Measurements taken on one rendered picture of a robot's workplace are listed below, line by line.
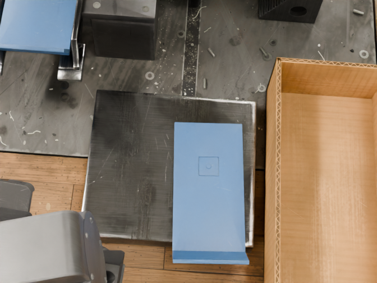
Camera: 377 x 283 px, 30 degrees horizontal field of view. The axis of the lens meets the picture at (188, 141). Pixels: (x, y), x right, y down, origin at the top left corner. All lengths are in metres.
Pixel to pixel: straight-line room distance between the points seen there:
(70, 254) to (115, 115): 0.37
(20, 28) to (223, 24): 0.24
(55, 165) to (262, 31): 0.28
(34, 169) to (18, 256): 0.36
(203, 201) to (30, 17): 0.25
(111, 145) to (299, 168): 0.20
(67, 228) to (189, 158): 0.35
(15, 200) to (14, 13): 0.27
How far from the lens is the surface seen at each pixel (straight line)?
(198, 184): 0.70
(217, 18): 0.82
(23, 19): 0.72
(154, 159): 0.71
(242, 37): 0.81
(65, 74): 0.69
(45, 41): 0.70
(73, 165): 0.74
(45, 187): 0.73
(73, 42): 0.70
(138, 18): 0.72
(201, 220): 0.69
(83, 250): 0.38
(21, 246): 0.38
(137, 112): 0.74
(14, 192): 0.51
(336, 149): 0.76
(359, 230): 0.73
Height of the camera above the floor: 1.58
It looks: 66 degrees down
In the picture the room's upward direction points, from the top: 7 degrees clockwise
